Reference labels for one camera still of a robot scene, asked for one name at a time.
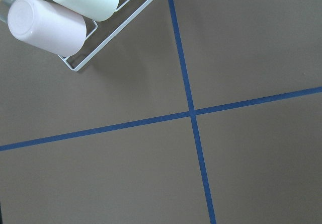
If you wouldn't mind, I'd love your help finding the white cup rack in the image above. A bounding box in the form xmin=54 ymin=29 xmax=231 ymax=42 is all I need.
xmin=0 ymin=0 xmax=161 ymax=72

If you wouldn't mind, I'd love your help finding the pink cup in rack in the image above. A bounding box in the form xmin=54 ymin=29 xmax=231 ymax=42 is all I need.
xmin=8 ymin=0 xmax=87 ymax=56

